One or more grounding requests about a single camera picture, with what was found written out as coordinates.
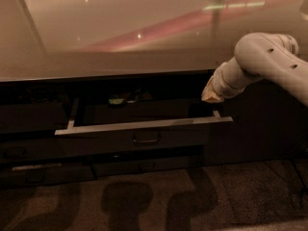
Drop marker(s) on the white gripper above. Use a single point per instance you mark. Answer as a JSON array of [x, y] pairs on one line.
[[218, 85]]

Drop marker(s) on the dark grey drawer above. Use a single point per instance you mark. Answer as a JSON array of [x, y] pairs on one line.
[[29, 150], [145, 125], [141, 166], [31, 117], [17, 177]]

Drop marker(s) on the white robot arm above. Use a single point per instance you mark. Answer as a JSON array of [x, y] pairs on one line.
[[259, 56]]

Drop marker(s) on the small items in top drawer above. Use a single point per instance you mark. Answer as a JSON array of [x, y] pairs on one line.
[[129, 97]]

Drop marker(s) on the dark grey cabinet door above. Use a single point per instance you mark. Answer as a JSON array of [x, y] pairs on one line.
[[268, 123]]

